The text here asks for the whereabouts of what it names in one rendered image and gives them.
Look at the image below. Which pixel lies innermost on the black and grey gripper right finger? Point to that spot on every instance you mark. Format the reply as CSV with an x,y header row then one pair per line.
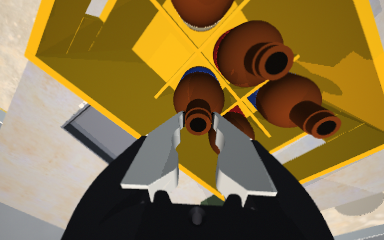
x,y
246,168

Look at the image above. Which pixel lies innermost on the yellow crate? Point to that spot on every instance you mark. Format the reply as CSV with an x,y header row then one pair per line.
x,y
119,62

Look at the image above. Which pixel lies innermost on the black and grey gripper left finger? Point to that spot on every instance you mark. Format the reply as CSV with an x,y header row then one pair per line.
x,y
148,165

